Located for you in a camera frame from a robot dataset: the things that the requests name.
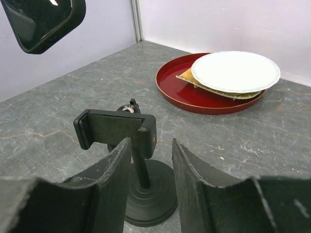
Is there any black phone stand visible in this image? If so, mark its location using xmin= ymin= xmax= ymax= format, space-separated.
xmin=73 ymin=99 xmax=178 ymax=227

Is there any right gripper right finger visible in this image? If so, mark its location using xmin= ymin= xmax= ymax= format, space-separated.
xmin=172 ymin=139 xmax=311 ymax=233

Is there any black smartphone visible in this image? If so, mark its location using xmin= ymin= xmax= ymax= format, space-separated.
xmin=1 ymin=0 xmax=86 ymax=54

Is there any red round tray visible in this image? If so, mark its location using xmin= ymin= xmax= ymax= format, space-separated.
xmin=155 ymin=52 xmax=266 ymax=115

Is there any white paper plate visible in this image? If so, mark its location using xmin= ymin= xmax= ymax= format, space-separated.
xmin=191 ymin=51 xmax=281 ymax=94

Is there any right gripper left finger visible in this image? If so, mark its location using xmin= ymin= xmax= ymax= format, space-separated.
xmin=0 ymin=138 xmax=132 ymax=233

